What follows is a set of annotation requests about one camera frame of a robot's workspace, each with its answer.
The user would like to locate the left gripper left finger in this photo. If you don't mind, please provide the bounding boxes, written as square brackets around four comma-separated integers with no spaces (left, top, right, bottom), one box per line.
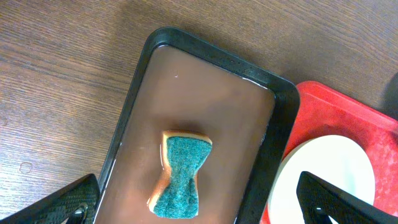
[1,174,100,223]

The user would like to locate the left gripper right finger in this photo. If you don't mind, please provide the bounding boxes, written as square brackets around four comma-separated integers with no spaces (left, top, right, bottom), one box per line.
[296,171,397,224]

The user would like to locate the pale green plate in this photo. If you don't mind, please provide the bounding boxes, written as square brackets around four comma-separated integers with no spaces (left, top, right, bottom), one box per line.
[267,135,376,224]

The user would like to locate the green yellow sponge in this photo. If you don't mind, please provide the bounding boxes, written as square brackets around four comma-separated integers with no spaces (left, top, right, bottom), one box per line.
[147,130,213,219]

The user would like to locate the red plastic tray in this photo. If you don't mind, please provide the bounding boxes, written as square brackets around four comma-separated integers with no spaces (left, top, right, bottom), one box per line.
[261,82,397,223]

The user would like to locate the black shallow water tray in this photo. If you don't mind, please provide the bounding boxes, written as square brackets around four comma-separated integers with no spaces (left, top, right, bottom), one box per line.
[95,27,300,223]

